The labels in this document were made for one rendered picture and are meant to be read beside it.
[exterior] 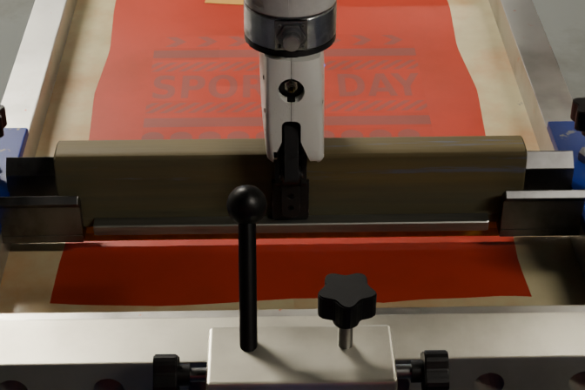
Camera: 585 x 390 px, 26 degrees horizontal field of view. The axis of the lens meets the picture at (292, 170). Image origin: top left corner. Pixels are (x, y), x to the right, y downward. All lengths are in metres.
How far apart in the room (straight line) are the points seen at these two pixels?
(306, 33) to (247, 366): 0.29
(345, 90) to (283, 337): 0.56
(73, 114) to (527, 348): 0.62
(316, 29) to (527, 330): 0.28
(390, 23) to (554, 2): 2.32
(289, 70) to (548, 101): 0.39
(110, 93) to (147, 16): 0.19
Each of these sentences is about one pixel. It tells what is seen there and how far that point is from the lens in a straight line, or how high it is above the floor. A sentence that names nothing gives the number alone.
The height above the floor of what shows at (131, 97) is 0.96.
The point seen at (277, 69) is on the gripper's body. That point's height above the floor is 1.16.
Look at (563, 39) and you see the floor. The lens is 3.62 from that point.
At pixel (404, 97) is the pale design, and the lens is 1.38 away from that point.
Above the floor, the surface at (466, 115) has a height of 0.96.
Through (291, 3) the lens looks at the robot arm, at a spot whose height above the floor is 1.21.
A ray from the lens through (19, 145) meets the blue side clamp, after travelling 1.23.
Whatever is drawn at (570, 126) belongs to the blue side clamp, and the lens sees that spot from 1.26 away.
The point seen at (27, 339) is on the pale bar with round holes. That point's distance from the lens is 0.94.
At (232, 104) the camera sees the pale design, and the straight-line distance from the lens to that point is 1.36.
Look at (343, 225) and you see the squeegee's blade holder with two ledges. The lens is 1.11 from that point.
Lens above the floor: 1.65
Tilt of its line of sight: 34 degrees down
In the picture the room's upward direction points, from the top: straight up
